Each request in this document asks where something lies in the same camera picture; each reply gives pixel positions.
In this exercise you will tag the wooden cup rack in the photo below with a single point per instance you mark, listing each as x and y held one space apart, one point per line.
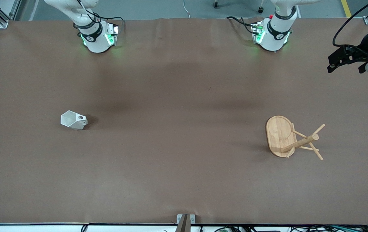
279 135

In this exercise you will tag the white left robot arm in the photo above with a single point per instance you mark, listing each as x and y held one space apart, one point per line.
274 35

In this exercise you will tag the white faceted cup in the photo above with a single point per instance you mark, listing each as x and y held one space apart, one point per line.
71 120

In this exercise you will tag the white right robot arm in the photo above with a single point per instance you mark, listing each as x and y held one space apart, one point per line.
95 38

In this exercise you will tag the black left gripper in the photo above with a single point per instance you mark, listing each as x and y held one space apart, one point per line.
363 51

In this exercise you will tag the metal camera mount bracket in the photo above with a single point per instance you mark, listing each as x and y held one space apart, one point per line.
184 222

